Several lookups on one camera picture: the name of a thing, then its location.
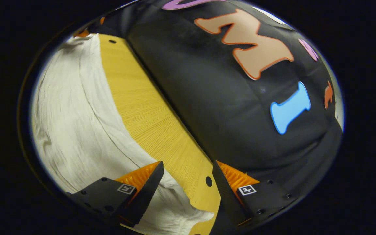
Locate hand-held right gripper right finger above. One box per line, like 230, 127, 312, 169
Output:
212, 160, 298, 227

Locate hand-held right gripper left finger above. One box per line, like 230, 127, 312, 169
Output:
65, 161, 165, 226

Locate white jeans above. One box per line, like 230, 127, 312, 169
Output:
30, 33, 215, 235

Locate black backdrop cloth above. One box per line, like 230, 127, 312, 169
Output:
90, 0, 344, 204

